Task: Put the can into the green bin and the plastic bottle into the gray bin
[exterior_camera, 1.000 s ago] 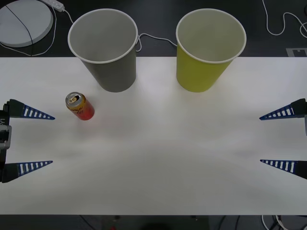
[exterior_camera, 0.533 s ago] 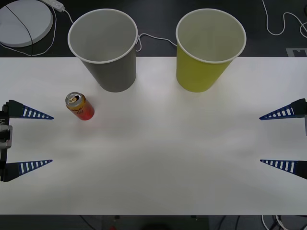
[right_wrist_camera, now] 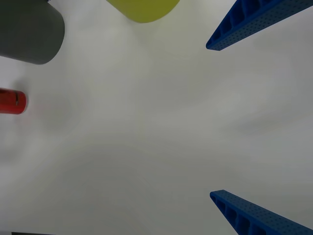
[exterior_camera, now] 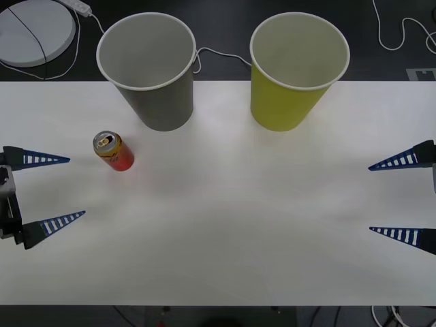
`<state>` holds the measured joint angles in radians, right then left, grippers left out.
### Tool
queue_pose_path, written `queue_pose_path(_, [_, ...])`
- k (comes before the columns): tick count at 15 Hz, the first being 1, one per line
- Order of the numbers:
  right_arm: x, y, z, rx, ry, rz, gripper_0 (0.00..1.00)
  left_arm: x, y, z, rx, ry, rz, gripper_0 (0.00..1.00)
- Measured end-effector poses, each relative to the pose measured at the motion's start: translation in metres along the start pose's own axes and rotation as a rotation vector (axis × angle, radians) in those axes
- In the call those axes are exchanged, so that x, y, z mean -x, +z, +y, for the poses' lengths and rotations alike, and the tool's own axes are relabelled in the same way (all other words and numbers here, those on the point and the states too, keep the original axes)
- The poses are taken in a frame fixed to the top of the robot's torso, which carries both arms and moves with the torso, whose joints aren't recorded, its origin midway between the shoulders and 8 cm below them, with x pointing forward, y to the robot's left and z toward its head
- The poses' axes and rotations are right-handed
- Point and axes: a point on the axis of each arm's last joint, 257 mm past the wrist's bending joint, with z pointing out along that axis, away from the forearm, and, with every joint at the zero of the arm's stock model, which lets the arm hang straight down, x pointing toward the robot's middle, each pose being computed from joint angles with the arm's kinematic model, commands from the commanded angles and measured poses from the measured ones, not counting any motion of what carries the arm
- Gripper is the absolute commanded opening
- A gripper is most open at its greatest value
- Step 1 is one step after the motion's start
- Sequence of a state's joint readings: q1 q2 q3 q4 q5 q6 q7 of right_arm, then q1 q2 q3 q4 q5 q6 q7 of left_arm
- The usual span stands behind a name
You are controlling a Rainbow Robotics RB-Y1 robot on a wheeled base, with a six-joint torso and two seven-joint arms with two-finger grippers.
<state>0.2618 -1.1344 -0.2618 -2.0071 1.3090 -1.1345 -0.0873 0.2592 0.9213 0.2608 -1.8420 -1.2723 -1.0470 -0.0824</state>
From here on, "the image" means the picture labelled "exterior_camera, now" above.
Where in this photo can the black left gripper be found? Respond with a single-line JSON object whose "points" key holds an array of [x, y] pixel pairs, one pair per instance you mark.
{"points": [[13, 230]]}

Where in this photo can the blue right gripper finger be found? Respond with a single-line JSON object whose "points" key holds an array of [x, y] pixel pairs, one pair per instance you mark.
{"points": [[420, 156], [425, 240]]}

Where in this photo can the red and gold drink can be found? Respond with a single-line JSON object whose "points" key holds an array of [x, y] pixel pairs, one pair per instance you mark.
{"points": [[116, 155]]}

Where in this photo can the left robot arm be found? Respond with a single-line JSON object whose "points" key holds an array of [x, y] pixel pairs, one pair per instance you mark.
{"points": [[7, 185]]}

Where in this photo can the yellow-green plastic waste bin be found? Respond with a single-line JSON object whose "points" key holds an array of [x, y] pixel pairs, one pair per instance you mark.
{"points": [[279, 105]]}

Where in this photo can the round white disc base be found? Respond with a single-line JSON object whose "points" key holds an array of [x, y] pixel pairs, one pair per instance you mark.
{"points": [[20, 37]]}

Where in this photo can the grey plastic waste bin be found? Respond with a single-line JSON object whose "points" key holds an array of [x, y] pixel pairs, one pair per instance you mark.
{"points": [[163, 105]]}

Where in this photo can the white power strip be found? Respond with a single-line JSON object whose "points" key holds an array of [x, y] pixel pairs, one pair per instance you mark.
{"points": [[78, 5]]}

